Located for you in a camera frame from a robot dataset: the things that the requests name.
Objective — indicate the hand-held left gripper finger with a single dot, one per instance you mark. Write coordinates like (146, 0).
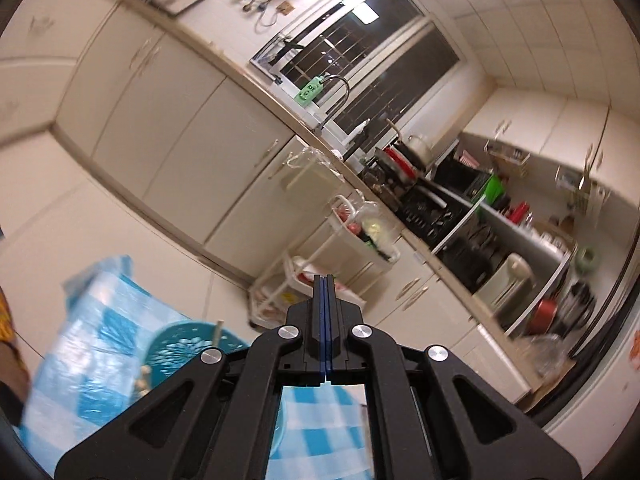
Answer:
(320, 330)
(330, 330)

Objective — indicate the blue perforated plastic basket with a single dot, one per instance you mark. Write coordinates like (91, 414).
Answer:
(180, 350)

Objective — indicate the red white plastic bag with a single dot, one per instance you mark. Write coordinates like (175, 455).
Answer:
(306, 277)

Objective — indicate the white utility cart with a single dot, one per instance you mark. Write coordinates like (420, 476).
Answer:
(320, 250)

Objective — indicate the clear bag of vegetables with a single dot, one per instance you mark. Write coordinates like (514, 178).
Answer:
(375, 227)

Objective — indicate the beige kitchen countertop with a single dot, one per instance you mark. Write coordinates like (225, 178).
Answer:
(465, 305)

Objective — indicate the black toaster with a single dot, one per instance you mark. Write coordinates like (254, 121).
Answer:
(470, 260)

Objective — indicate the stack of pans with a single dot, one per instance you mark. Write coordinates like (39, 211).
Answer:
(400, 165)

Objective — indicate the white kitchen appliance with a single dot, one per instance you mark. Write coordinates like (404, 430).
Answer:
(505, 280)

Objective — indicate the white bottle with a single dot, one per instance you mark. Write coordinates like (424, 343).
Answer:
(356, 132)

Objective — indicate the red pot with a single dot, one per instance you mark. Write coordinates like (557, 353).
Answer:
(542, 315)

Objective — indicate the green plastic board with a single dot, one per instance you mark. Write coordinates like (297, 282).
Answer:
(492, 190)

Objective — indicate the crumpled clear bag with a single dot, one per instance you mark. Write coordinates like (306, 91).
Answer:
(547, 355)

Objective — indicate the red bottle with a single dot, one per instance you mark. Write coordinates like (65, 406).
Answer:
(520, 212)

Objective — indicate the blue checkered plastic tablecloth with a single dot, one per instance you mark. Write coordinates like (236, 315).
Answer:
(90, 340)

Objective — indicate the green soap bottle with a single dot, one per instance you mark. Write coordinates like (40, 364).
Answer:
(307, 92)

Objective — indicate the chrome kitchen faucet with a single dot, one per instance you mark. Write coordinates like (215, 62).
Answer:
(347, 89)

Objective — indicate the cream base cabinets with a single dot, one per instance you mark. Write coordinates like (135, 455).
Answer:
(175, 125)

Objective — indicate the green bowl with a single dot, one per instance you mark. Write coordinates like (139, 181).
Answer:
(587, 260)

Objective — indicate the kitchen window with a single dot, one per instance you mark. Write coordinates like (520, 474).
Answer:
(380, 55)

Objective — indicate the cream upper cabinets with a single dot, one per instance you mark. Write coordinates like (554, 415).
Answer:
(525, 120)

